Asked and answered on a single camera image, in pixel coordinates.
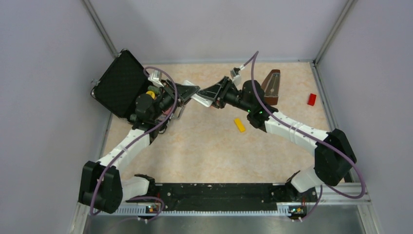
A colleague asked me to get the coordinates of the brown wooden metronome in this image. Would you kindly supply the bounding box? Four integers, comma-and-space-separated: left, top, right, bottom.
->
261, 69, 281, 106

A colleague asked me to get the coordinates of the yellow poker chip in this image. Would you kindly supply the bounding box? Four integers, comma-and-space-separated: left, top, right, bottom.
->
146, 91, 156, 99

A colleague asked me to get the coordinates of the red toy brick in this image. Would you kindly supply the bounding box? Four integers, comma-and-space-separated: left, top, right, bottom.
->
307, 93, 317, 106

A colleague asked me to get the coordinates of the yellow toy block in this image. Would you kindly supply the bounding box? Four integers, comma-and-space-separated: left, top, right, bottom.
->
234, 118, 246, 133

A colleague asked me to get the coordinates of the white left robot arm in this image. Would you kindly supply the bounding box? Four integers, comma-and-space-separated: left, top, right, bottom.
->
78, 80, 200, 214

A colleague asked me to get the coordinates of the white remote control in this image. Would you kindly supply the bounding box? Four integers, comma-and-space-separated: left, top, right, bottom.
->
183, 80, 212, 107

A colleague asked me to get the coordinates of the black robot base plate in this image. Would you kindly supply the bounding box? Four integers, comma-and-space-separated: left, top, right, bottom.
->
147, 183, 318, 212

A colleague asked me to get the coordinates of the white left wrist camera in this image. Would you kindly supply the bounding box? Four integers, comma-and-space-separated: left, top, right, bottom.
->
148, 70, 163, 87

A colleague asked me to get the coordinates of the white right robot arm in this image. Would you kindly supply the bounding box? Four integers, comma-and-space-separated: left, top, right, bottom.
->
193, 77, 357, 201

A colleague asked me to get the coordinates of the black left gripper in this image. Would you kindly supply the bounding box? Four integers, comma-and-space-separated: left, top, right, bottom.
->
151, 79, 201, 120

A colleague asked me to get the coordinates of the black poker chip case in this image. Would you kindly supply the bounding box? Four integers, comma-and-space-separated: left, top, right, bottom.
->
91, 49, 181, 133

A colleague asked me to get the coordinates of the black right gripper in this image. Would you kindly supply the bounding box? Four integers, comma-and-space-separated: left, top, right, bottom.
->
197, 76, 253, 113

